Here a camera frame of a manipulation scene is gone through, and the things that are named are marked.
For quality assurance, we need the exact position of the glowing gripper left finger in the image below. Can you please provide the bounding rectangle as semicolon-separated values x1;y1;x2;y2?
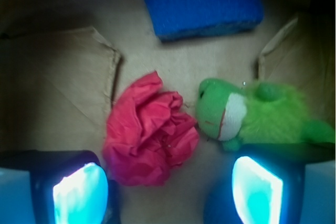
1;150;121;223

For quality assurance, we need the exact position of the green plush toy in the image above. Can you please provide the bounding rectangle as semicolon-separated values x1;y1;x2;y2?
195;78;335;152

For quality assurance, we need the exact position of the crumpled red paper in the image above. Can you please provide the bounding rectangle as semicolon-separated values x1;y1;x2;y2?
102;71;200;186

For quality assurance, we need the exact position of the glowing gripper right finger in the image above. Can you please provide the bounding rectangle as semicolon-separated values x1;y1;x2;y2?
203;143;335;223

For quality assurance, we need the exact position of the brown paper bag tray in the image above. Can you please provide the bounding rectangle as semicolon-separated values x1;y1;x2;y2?
0;0;336;224

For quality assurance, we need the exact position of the blue sponge block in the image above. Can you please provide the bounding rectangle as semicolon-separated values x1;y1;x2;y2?
144;0;264;42

